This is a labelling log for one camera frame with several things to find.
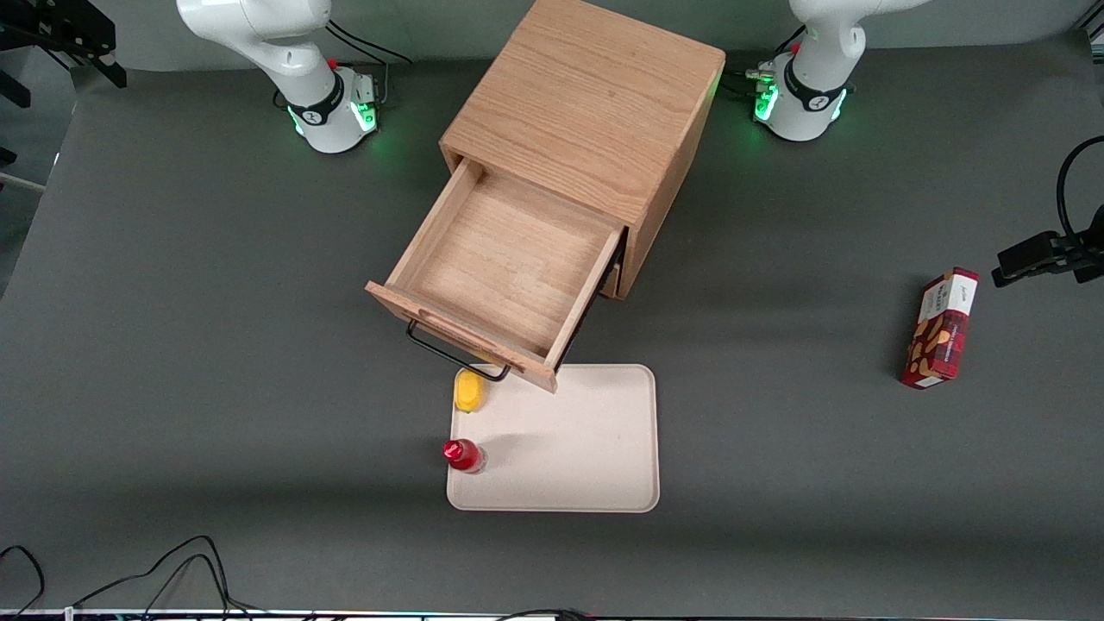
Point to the beige rod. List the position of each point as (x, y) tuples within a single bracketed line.
[(21, 182)]

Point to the wooden drawer kept shut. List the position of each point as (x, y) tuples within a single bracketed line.
[(613, 280)]

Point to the wooden drawer with inside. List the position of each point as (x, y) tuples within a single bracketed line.
[(509, 259)]

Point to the beige plastic tray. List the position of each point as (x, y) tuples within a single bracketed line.
[(578, 440)]

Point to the red plaid biscuit box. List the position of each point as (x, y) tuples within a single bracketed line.
[(942, 332)]

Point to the wooden drawer cabinet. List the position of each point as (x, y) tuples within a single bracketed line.
[(595, 95)]

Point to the small red bottle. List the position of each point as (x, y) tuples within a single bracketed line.
[(464, 455)]

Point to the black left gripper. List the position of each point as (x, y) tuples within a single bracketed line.
[(1038, 253)]

